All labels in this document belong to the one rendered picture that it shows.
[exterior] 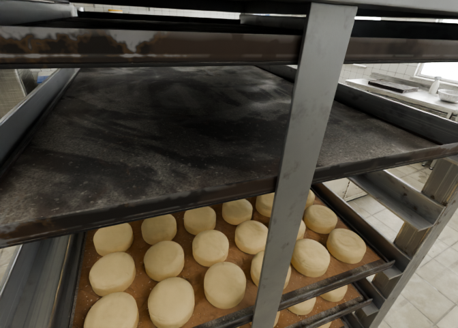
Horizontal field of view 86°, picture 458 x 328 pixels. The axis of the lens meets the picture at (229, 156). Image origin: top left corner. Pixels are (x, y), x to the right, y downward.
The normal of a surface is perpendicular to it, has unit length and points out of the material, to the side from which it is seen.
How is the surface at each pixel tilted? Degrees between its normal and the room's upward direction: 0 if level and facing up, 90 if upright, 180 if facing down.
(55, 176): 0
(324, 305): 0
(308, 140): 90
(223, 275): 0
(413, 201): 90
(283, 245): 90
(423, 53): 90
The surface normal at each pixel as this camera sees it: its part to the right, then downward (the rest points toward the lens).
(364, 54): 0.35, 0.48
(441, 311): 0.05, -0.87
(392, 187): -0.94, 0.13
